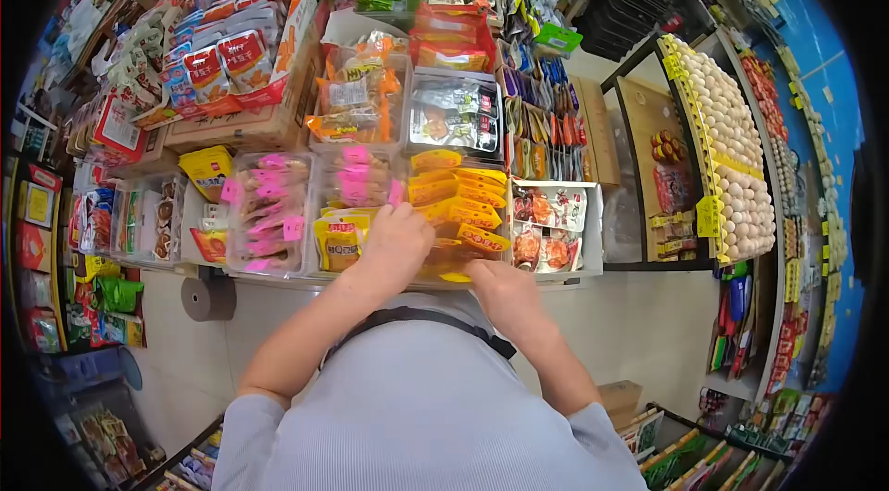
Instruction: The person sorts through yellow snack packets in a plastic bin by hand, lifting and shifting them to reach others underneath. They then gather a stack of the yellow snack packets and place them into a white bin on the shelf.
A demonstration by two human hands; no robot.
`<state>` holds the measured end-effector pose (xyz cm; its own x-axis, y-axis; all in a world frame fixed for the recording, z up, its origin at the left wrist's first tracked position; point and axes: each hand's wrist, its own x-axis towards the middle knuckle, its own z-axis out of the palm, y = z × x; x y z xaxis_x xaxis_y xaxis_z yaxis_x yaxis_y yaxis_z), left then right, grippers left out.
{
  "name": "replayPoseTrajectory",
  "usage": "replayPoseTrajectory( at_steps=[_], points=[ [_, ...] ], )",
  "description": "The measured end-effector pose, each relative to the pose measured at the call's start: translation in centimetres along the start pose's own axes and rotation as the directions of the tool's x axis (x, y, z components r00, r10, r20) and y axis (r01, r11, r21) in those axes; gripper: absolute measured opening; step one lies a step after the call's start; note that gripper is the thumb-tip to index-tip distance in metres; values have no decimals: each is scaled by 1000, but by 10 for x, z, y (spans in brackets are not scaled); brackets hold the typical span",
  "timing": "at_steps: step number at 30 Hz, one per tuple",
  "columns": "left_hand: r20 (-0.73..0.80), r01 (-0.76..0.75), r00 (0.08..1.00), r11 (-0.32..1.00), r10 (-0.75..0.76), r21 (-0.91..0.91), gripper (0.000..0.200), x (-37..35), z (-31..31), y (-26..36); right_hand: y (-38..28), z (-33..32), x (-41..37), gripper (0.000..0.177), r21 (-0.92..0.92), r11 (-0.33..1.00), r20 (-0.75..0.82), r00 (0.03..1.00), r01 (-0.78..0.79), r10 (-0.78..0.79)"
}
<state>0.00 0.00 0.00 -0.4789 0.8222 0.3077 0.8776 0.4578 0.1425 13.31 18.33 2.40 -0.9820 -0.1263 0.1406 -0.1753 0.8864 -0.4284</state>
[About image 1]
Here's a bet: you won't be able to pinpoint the person's left hand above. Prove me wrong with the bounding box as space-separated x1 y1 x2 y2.
357 202 437 292

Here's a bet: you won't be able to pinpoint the person's right hand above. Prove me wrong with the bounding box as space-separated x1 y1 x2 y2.
463 258 554 347

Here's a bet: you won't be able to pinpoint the person's right fingers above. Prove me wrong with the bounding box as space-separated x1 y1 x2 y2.
463 258 502 283

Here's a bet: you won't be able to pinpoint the person's left fingers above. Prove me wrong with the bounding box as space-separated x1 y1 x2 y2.
386 202 436 236

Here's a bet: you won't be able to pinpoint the clear orange snack packet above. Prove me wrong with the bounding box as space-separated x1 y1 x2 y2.
419 238 487 283

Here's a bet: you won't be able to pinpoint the full shop display table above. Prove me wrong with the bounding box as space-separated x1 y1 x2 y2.
66 0 624 292

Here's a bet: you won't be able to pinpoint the person's body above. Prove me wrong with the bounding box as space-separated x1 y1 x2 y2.
212 292 650 491

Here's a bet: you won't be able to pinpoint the brown cardboard box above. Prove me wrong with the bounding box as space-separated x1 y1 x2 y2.
597 380 644 431

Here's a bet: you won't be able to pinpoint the grey brown paper roll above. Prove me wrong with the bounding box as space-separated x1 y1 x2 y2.
181 274 238 322

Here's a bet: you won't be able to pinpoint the egg display rack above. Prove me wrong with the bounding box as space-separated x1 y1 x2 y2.
601 32 787 274

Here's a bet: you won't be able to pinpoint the stack of black crates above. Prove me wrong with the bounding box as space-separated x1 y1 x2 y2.
575 0 673 63

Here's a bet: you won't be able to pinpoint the low full shop shelf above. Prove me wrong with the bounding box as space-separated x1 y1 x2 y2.
618 387 834 491

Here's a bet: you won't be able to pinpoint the full shop aisle shelf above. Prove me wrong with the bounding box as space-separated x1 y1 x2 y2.
695 0 869 409

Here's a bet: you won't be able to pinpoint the low shelf of packets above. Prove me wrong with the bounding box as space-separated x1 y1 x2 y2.
42 346 225 491

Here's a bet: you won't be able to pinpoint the full shop wall shelf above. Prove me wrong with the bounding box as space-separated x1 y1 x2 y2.
6 0 168 354

